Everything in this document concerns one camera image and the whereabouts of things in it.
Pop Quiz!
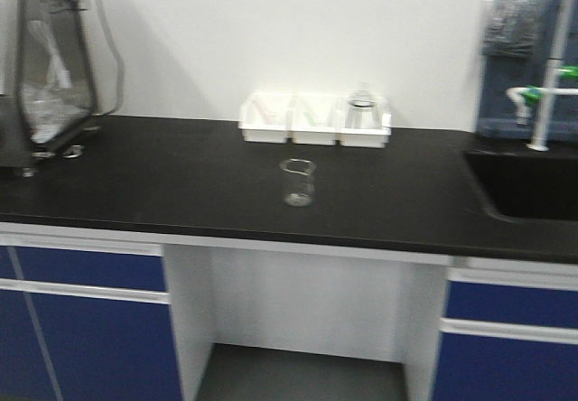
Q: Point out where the clear glass beaker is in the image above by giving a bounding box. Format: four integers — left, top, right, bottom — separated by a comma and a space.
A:
279, 158, 316, 208

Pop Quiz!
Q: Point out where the green spatula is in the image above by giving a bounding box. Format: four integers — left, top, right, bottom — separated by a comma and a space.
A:
301, 102, 317, 126

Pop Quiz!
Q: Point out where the middle white storage bin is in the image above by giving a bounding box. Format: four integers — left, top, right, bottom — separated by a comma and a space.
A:
290, 94, 340, 146

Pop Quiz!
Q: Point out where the white storage bin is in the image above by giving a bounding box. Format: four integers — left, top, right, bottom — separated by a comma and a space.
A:
338, 96, 392, 149
238, 91, 296, 144
290, 94, 340, 146

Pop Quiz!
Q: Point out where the red spatula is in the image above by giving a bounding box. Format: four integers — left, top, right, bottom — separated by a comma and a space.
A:
252, 98, 277, 125

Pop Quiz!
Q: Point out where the left white storage bin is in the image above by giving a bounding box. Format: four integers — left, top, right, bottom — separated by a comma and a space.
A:
238, 91, 296, 144

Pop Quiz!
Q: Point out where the right white storage bin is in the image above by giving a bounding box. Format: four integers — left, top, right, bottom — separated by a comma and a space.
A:
338, 96, 392, 149

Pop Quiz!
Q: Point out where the clear round glass flask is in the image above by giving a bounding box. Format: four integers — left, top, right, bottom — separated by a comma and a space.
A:
346, 83, 377, 129

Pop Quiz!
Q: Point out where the black lab sink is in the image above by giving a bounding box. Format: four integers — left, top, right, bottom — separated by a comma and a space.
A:
462, 151, 577, 222

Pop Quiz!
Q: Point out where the left blue cabinet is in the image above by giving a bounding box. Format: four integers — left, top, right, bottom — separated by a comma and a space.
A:
1, 242, 183, 400

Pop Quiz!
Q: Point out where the blue cabinet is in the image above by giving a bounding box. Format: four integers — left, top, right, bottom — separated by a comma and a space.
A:
431, 268, 577, 400
1, 242, 183, 400

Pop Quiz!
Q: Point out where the grey framed lab apparatus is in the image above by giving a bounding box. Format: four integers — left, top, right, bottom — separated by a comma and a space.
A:
1, 0, 125, 177

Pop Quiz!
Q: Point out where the right blue cabinet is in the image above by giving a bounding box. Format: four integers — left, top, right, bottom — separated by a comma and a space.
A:
431, 268, 577, 400

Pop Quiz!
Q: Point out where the blue drying rack board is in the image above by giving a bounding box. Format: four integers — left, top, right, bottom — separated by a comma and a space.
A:
476, 0, 577, 142

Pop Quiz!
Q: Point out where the white lab faucet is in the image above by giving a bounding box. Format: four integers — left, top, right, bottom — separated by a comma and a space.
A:
506, 0, 577, 152

